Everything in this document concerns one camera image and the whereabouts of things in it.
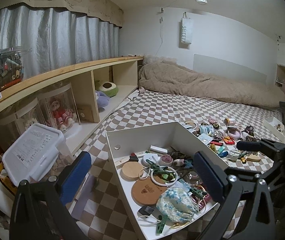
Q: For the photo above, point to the clear jar with lid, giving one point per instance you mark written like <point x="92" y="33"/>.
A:
<point x="11" y="66"/>

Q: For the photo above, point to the round wooden lid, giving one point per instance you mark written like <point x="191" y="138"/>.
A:
<point x="132" y="170"/>

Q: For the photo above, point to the white lidded plastic container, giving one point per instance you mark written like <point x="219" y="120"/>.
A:
<point x="33" y="154"/>

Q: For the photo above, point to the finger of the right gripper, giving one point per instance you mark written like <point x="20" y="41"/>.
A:
<point x="248" y="146"/>

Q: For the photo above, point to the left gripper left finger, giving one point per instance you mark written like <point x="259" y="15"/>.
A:
<point x="71" y="178"/>

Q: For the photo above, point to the white tray with blocks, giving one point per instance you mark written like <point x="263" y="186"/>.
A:
<point x="276" y="127"/>

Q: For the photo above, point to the grey curtain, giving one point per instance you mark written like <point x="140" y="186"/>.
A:
<point x="56" y="37"/>

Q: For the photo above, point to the ceiling smoke detector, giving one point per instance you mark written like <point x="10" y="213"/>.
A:
<point x="202" y="2"/>

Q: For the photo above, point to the purple plush toy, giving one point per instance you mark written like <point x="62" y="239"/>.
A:
<point x="102" y="100"/>

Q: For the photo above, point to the pink white cylinder bottle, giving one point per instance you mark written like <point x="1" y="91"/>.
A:
<point x="229" y="121"/>

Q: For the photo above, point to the wooden bedside shelf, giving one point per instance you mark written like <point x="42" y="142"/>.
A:
<point x="19" y="106"/>

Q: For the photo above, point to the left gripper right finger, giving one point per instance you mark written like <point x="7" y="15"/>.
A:
<point x="213" y="177"/>

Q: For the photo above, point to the doll in clear case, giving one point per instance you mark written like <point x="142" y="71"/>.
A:
<point x="58" y="107"/>

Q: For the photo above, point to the leaf shaped wooden board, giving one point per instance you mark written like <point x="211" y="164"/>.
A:
<point x="253" y="158"/>

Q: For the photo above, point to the round cork coaster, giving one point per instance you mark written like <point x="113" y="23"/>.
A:
<point x="146" y="192"/>

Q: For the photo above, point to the green avocado plush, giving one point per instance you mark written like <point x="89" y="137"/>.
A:
<point x="108" y="88"/>

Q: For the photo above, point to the pink round compact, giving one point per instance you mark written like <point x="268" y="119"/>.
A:
<point x="234" y="133"/>

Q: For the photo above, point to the blue floral cloth pouch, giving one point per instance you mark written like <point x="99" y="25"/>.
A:
<point x="177" y="205"/>

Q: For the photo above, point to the white rectangular box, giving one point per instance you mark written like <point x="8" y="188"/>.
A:
<point x="158" y="150"/>

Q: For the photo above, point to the white hanging sweet bag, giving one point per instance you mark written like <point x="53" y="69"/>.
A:
<point x="186" y="35"/>

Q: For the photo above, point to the green clothes peg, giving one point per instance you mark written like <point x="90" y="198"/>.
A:
<point x="161" y="222"/>

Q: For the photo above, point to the beige fluffy blanket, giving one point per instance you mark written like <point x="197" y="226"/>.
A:
<point x="165" y="76"/>

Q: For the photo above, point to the white storage bin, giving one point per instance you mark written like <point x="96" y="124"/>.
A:
<point x="174" y="169"/>

